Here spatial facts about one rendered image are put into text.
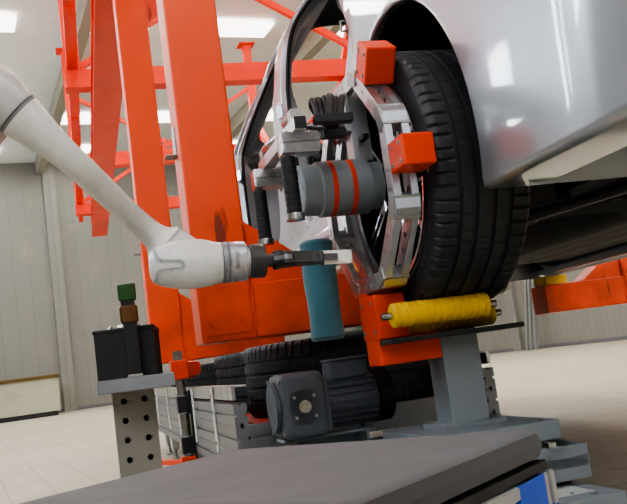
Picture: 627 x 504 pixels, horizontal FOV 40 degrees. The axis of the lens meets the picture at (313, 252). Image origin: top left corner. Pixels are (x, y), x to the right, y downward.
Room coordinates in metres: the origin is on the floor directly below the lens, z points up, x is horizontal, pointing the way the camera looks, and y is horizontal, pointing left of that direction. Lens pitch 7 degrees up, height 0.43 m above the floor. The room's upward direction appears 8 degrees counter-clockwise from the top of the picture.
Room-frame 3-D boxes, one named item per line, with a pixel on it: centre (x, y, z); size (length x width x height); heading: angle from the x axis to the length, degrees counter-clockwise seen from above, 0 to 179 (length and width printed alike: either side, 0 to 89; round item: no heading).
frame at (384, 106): (2.14, -0.15, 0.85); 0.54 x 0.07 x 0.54; 15
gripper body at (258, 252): (1.88, 0.10, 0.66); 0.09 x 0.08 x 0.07; 105
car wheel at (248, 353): (3.00, -0.04, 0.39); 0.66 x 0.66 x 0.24
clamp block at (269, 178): (2.25, 0.09, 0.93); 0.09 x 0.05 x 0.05; 105
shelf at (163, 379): (2.12, 0.48, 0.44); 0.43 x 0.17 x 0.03; 15
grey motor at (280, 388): (2.43, -0.03, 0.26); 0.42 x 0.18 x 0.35; 105
